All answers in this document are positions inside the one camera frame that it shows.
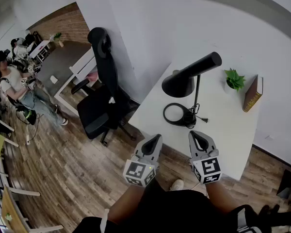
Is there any white harness strap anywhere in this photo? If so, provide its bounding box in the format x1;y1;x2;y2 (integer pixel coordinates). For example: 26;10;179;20
99;208;110;233
236;207;258;233

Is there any person's black clothing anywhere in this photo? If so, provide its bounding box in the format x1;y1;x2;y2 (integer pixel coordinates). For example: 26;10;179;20
72;178;283;233

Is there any wooden chair with white legs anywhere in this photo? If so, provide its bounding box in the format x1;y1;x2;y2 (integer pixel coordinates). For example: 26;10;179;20
1;185;64;233

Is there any person's white shoe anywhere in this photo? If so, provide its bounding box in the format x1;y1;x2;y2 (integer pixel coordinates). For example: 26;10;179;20
169;178;185;192

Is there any pink bag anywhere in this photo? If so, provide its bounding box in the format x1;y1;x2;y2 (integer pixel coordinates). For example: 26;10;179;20
86;70;99;82

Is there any black flat panel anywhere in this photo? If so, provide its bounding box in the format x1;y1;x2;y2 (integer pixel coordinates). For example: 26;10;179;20
276;169;291;199

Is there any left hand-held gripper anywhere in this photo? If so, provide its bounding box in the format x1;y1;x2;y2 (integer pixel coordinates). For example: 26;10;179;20
123;134;163;187

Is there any person's left forearm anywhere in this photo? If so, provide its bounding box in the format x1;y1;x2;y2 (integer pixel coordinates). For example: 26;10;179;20
108;183;147;225

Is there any brown hardcover book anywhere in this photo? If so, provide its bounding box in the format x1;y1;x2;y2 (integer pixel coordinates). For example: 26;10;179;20
242;74;264;113

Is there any leafy plant in vase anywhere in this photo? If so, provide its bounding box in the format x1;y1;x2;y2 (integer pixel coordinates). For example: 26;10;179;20
49;32;65;48

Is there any white cart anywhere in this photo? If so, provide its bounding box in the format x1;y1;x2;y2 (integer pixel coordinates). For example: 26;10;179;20
29;39;51;62

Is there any person's right forearm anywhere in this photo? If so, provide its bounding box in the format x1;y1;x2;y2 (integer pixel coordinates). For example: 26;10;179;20
205;181;242;216

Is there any black and green backpack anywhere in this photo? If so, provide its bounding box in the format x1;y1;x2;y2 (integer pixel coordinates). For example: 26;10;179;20
16;105;37;126

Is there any black desk lamp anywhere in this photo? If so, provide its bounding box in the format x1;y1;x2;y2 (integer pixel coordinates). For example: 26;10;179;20
162;51;223;127

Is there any black office chair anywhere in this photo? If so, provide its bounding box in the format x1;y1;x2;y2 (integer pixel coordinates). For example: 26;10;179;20
71;27;141;147

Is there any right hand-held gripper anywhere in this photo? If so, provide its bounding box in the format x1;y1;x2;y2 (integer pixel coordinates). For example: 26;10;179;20
188;131;223;185

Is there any small green potted plant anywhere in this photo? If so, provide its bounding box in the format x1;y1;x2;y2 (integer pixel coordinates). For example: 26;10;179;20
223;68;247;94

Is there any grey-top white-frame table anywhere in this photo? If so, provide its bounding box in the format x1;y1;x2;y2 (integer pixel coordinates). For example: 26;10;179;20
35;40;99;117

